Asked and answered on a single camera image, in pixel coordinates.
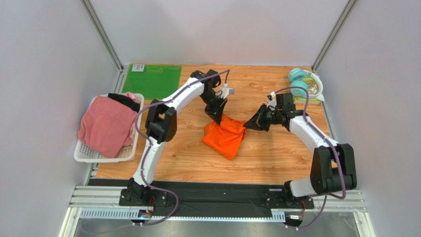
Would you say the white plastic basket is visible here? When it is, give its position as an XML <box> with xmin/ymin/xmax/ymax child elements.
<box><xmin>74</xmin><ymin>94</ymin><xmax>138</xmax><ymax>163</ymax></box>

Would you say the pink t shirt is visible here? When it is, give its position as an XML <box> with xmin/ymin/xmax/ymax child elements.
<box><xmin>77</xmin><ymin>95</ymin><xmax>138</xmax><ymax>158</ymax></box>

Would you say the black t shirt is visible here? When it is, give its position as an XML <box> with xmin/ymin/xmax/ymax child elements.
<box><xmin>108</xmin><ymin>92</ymin><xmax>140</xmax><ymax>112</ymax></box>

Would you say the orange t shirt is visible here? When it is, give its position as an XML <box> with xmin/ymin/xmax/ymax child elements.
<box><xmin>202</xmin><ymin>114</ymin><xmax>247</xmax><ymax>160</ymax></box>

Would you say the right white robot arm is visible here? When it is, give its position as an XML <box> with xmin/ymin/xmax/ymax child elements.
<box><xmin>244</xmin><ymin>93</ymin><xmax>357</xmax><ymax>201</ymax></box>

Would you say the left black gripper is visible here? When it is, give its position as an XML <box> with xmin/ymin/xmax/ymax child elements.
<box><xmin>201</xmin><ymin>90</ymin><xmax>228</xmax><ymax>125</ymax></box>

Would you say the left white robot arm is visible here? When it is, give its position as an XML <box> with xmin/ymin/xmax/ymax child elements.
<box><xmin>122</xmin><ymin>70</ymin><xmax>232</xmax><ymax>205</ymax></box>

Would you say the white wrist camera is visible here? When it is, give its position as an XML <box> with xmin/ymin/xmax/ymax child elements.
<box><xmin>217</xmin><ymin>83</ymin><xmax>235</xmax><ymax>99</ymax></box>
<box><xmin>266</xmin><ymin>91</ymin><xmax>277</xmax><ymax>111</ymax></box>

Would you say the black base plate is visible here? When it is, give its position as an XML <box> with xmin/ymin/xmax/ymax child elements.
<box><xmin>88</xmin><ymin>179</ymin><xmax>314</xmax><ymax>218</ymax></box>

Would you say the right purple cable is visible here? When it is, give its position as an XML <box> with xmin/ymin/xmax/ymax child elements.
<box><xmin>273</xmin><ymin>86</ymin><xmax>347</xmax><ymax>230</ymax></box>

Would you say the aluminium frame rail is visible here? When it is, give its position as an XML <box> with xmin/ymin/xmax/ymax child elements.
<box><xmin>59</xmin><ymin>180</ymin><xmax>375</xmax><ymax>237</ymax></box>

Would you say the colourful book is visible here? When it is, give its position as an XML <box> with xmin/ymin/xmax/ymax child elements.
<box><xmin>289</xmin><ymin>68</ymin><xmax>323</xmax><ymax>104</ymax></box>

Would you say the green cutting mat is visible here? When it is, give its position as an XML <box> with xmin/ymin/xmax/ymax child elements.
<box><xmin>122</xmin><ymin>64</ymin><xmax>182</xmax><ymax>100</ymax></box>

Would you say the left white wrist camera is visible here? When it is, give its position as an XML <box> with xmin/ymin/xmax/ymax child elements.
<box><xmin>217</xmin><ymin>83</ymin><xmax>235</xmax><ymax>99</ymax></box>

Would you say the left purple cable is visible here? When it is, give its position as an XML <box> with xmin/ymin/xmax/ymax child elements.
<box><xmin>131</xmin><ymin>69</ymin><xmax>231</xmax><ymax>228</ymax></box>

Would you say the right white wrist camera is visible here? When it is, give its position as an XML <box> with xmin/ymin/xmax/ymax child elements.
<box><xmin>266</xmin><ymin>91</ymin><xmax>277</xmax><ymax>111</ymax></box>

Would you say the purple cable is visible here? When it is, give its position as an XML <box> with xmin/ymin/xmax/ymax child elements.
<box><xmin>273</xmin><ymin>86</ymin><xmax>347</xmax><ymax>230</ymax></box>
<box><xmin>131</xmin><ymin>69</ymin><xmax>231</xmax><ymax>228</ymax></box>

